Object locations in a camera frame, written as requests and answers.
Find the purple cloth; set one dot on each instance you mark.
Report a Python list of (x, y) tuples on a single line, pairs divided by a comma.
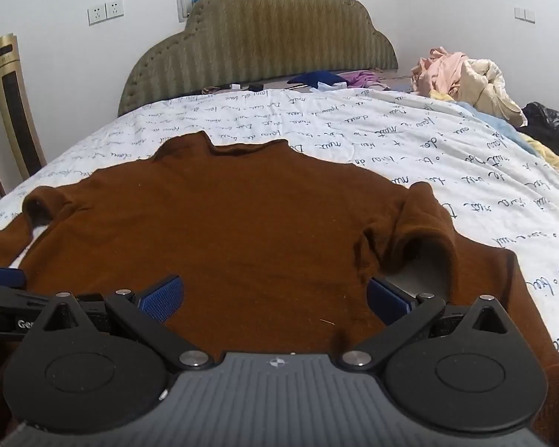
[(359, 78)]

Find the dark blue cloth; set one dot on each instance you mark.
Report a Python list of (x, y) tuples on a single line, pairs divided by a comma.
[(314, 78)]

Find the gold tower fan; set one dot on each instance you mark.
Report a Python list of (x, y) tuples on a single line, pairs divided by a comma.
[(16, 102)]

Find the dark patterned cloth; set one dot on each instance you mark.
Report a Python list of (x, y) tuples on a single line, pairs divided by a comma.
[(552, 123)]

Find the white wall switch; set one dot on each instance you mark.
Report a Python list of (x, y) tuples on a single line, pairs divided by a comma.
[(530, 16), (519, 14)]

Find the light blue cloth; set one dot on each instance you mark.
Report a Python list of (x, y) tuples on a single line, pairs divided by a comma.
[(328, 86)]

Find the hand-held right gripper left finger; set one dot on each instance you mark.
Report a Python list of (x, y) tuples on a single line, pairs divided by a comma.
[(165, 300)]

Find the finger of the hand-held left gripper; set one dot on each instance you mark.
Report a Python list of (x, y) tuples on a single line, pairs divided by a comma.
[(2, 277)]

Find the olive padded headboard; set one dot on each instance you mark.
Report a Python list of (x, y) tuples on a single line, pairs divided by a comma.
[(270, 42)]

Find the brown sweater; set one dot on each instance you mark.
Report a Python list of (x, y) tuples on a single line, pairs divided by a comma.
[(261, 223)]

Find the small black object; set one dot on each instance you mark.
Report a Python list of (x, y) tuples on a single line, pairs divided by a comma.
[(255, 86)]

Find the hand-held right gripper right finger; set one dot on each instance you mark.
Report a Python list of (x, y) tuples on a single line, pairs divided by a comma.
[(387, 299)]

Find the cream quilt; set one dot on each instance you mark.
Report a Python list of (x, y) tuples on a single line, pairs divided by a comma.
[(489, 86)]

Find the white script-printed bed sheet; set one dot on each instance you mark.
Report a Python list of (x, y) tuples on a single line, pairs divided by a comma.
[(400, 139)]

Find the white wall socket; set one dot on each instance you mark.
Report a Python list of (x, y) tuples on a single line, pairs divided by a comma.
[(97, 14), (115, 10)]

